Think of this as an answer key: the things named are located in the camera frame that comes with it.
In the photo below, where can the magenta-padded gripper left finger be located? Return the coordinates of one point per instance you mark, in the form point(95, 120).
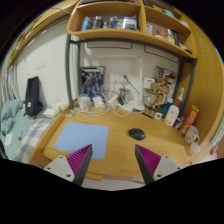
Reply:
point(63, 166)

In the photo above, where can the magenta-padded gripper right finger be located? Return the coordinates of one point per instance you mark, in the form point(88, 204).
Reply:
point(163, 166)

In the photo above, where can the black computer mouse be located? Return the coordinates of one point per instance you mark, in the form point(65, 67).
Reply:
point(137, 134)

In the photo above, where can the light blue mouse pad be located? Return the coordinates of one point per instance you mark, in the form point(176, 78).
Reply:
point(81, 138)

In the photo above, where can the small white cup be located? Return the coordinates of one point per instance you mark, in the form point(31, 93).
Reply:
point(195, 148)

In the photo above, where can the white mug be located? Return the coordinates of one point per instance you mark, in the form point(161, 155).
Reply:
point(191, 135)

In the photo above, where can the plaid blanket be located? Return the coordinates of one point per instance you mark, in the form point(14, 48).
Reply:
point(31, 138)

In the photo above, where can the small white square clock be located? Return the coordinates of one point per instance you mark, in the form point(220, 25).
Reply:
point(158, 115)

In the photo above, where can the white lotion bottle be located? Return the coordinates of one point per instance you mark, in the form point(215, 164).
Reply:
point(172, 115)

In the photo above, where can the red snack can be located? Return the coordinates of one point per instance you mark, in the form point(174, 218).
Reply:
point(190, 119)

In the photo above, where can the white tissue pack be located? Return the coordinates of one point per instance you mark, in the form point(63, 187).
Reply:
point(51, 111)

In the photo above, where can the clear plastic jar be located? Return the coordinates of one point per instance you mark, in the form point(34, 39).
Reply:
point(84, 101)

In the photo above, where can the white power strip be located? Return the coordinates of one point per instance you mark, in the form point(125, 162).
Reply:
point(125, 107)

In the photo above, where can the tan robot figurine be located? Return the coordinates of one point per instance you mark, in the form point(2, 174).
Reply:
point(154, 96)

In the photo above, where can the white electric toothbrush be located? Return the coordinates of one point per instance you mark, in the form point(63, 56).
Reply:
point(180, 95)

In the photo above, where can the white charger block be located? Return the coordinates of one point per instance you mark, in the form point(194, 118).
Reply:
point(113, 101)
point(98, 101)

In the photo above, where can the teal pillow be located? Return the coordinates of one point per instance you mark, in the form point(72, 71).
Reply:
point(7, 115)

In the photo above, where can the robot model kit box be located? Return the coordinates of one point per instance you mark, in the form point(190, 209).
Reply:
point(92, 80)

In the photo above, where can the wooden shelf unit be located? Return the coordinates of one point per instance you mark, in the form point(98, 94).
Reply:
point(110, 34)

